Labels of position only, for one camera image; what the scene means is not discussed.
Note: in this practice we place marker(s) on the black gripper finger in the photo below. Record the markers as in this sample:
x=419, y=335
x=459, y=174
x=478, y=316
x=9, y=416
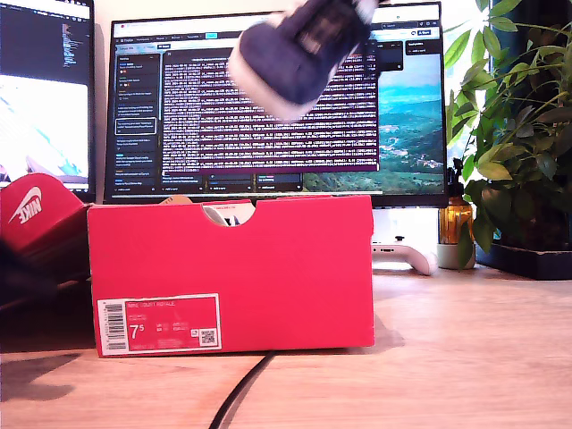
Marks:
x=18, y=277

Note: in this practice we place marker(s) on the red shoebox lid white logo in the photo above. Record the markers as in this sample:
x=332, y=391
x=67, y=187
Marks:
x=44, y=196

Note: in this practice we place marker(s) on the red cardboard shoebox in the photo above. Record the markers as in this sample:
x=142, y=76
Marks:
x=268, y=277

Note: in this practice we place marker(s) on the brown packing paper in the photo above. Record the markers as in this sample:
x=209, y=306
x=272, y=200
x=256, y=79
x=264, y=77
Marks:
x=176, y=199

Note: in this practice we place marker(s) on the black monitor with code window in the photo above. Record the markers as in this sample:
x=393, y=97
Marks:
x=44, y=53

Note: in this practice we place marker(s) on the large black computer monitor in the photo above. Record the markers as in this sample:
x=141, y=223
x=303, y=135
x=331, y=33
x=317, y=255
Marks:
x=277, y=147

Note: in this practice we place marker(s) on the white game controller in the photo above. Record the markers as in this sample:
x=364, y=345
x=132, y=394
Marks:
x=411, y=257

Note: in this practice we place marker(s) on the pale green small pot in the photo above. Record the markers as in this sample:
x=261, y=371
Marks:
x=449, y=257

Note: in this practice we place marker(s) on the amber glass pump bottle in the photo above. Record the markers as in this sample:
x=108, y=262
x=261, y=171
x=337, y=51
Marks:
x=453, y=219

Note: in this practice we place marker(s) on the black plant tray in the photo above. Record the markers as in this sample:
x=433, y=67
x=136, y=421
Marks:
x=532, y=263

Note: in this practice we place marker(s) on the green leafy houseplant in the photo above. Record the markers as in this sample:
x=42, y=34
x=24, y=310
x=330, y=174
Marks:
x=523, y=134

